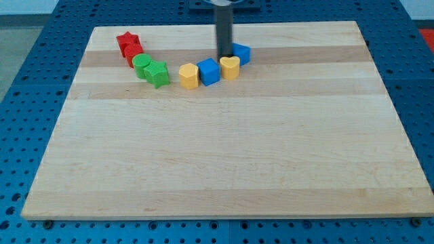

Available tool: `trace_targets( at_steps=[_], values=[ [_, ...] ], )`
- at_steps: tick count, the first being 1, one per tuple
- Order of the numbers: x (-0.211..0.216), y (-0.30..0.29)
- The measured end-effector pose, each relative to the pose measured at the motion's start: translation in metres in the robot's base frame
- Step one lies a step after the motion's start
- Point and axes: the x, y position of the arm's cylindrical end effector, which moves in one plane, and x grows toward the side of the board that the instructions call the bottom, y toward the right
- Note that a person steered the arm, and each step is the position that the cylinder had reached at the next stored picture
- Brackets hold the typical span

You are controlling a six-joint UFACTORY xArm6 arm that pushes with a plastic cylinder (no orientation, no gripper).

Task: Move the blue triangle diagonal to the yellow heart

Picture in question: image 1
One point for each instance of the green cylinder block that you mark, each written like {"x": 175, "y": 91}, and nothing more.
{"x": 140, "y": 62}

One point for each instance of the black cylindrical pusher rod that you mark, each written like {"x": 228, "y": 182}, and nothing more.
{"x": 223, "y": 20}

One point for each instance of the blue triangle block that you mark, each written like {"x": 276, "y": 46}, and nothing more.
{"x": 242, "y": 52}

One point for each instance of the yellow hexagon block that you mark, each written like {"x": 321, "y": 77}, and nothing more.
{"x": 189, "y": 76}

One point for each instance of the green star block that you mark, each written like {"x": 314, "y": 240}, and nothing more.
{"x": 156, "y": 73}

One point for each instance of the red star block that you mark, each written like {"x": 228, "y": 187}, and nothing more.
{"x": 126, "y": 39}

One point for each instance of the yellow heart block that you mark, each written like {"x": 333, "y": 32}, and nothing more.
{"x": 230, "y": 67}

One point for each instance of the red cylinder block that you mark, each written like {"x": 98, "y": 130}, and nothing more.
{"x": 131, "y": 51}

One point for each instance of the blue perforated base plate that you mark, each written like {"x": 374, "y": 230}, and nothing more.
{"x": 31, "y": 106}

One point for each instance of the blue cube block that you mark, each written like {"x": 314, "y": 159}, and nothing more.
{"x": 209, "y": 71}

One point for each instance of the wooden board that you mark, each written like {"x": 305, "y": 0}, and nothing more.
{"x": 308, "y": 130}

